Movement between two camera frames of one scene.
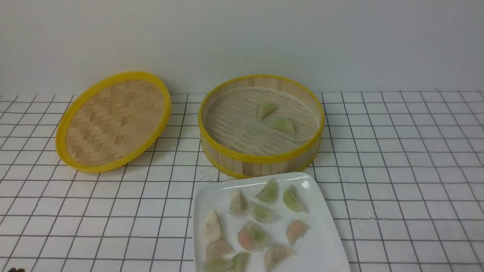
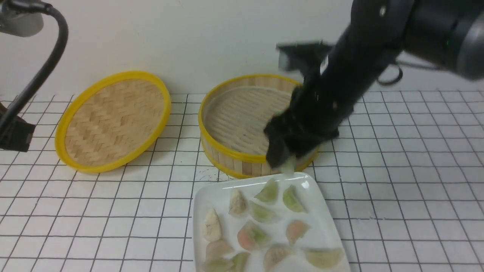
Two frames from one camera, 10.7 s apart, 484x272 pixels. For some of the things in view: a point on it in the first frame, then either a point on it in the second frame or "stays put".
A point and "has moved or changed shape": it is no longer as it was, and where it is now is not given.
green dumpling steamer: [284, 123] has moved or changed shape
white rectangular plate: [276, 223] stays put
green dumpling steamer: [264, 109] to [323, 258]
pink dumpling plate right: [295, 229] stays put
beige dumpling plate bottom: [274, 255] stays put
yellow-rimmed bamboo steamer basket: [261, 125] stays put
